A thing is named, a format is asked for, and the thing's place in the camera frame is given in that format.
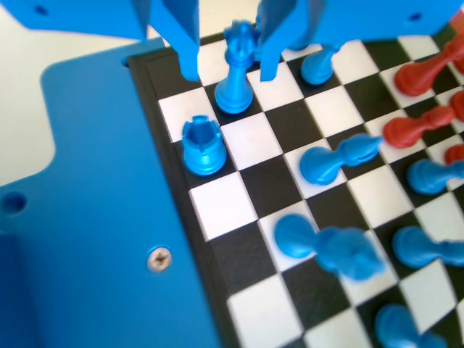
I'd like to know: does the blue arm base plate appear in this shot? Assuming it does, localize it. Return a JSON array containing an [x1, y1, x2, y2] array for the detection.
[[0, 36, 224, 348]]

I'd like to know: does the black white chessboard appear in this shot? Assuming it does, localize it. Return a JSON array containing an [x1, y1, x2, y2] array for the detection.
[[121, 21, 464, 348]]

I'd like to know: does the red chess bishop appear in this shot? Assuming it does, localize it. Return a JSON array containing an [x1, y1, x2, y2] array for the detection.
[[394, 34, 464, 97]]

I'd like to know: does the silver screw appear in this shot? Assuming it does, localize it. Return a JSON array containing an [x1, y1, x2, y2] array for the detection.
[[147, 246, 173, 272]]

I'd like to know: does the blue chess rook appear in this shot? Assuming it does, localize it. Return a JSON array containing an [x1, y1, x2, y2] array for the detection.
[[181, 115, 228, 177]]

